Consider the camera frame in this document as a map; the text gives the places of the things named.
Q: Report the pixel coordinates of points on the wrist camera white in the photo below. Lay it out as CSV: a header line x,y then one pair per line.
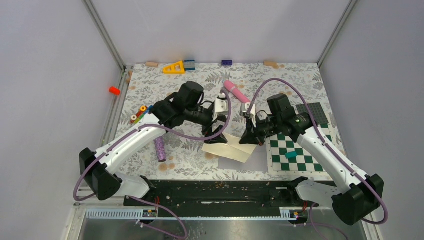
x,y
248,111
220,109

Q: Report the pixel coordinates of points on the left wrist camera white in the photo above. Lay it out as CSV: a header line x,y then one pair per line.
x,y
220,109

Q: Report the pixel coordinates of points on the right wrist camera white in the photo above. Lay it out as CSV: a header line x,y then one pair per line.
x,y
248,111

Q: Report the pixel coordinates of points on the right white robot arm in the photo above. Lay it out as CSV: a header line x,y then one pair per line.
x,y
355,195

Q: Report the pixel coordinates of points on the wooden block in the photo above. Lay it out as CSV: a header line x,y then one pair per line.
x,y
151,64
271,64

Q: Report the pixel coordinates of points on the blue grey lego brick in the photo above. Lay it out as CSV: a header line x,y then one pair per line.
x,y
189,65

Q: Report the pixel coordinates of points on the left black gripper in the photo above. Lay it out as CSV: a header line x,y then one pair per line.
x,y
207,130

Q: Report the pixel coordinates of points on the dark purple lego brick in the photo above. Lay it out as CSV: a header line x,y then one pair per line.
x,y
226,62

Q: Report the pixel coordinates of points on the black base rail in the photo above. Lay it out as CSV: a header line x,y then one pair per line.
x,y
207,198

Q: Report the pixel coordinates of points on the pink toy microphone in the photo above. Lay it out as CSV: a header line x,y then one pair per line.
x,y
232,88

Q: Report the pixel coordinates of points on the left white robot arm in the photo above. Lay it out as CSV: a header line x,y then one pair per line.
x,y
180,113

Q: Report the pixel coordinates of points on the orange red cylinder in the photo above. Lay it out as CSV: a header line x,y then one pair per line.
x,y
115,91

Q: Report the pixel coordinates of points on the yellow triangle toy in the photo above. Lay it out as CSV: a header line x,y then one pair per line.
x,y
174,68

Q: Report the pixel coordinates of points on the purple glitter microphone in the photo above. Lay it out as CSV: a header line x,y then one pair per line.
x,y
160,149

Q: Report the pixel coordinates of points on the green white chessboard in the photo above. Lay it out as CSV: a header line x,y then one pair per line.
x,y
284,157

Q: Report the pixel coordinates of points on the wooden block left back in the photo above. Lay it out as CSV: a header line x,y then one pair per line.
x,y
151,64

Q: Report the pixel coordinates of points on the colourful lego toy stack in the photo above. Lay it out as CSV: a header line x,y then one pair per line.
x,y
135,118

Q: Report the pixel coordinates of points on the wooden block right back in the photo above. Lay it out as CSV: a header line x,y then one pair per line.
x,y
271,64

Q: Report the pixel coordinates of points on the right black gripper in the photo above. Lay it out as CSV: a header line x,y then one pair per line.
x,y
252,135

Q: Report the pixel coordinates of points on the teal block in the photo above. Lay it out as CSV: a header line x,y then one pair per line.
x,y
291,154

